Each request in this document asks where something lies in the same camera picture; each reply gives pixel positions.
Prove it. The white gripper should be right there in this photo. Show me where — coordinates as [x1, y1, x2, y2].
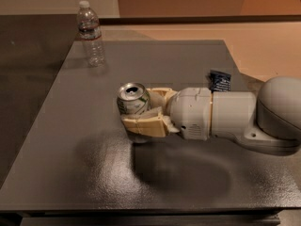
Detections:
[120, 88, 212, 140]

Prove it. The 7up soda can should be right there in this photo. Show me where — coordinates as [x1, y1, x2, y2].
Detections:
[117, 82, 151, 115]

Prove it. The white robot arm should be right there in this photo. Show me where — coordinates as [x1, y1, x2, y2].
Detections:
[118, 76, 301, 155]

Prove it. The dark blue snack packet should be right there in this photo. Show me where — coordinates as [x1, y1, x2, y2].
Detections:
[209, 70, 231, 91]

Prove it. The clear plastic water bottle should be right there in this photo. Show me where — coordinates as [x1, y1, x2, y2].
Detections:
[77, 1, 104, 67]

